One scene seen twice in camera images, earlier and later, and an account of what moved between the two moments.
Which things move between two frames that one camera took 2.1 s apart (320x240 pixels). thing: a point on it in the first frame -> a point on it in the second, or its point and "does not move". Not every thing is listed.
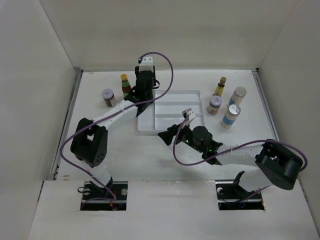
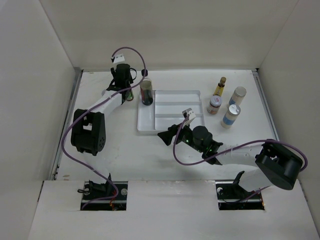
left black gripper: [137, 70] -> [113, 73]
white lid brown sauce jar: [214, 104] does not move
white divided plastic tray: [167, 109] does not move
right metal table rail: [257, 76] does not move
